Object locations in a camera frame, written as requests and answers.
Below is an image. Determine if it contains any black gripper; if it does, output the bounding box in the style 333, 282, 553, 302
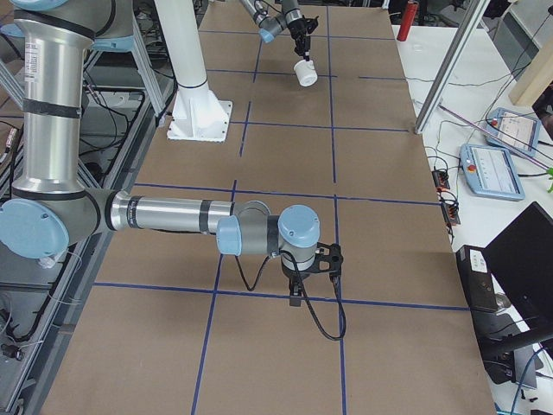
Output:
289, 19, 311, 62
281, 259, 319, 307

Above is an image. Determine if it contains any white smiley mug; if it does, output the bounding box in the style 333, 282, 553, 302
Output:
293, 60, 318, 87

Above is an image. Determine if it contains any brown paper table cover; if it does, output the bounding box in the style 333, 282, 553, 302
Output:
41, 3, 498, 415

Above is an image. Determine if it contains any red cylinder bottle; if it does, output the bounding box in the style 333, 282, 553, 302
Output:
397, 0, 419, 42

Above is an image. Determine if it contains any black usb hub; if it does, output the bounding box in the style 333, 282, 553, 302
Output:
431, 169, 450, 190
441, 201, 461, 227

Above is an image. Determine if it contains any black box device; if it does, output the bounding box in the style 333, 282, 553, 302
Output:
455, 245, 512, 313

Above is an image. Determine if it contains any near teach pendant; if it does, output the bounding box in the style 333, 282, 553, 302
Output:
460, 144, 525, 201

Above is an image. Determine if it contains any teach pendant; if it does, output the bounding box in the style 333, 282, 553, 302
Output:
485, 107, 540, 156
460, 144, 525, 201

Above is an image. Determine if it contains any black monitor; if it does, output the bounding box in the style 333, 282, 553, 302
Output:
481, 201, 553, 364

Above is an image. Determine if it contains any far teach pendant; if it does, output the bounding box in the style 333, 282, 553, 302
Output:
485, 107, 540, 156

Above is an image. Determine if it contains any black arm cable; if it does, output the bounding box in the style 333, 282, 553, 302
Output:
235, 248, 347, 342

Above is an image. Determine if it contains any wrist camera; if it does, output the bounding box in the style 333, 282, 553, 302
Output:
305, 16, 319, 34
315, 242, 344, 284

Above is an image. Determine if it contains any white pedestal base plate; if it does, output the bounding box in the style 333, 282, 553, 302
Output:
167, 84, 233, 143

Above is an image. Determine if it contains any aluminium frame post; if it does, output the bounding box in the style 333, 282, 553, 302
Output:
414, 0, 490, 134

